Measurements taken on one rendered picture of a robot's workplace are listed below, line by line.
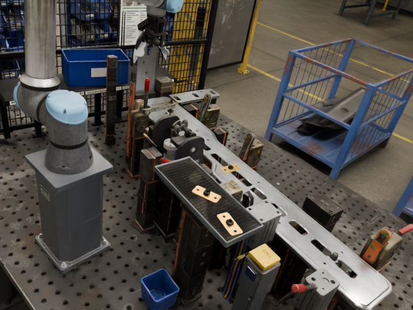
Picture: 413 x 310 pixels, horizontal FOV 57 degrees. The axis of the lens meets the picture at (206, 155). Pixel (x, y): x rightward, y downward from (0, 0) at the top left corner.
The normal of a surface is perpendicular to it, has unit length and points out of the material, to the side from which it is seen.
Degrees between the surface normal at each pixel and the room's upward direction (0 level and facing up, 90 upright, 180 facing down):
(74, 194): 90
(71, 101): 8
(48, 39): 89
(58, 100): 8
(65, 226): 90
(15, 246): 0
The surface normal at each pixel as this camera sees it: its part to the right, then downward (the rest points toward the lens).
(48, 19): 0.71, 0.47
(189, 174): 0.16, -0.82
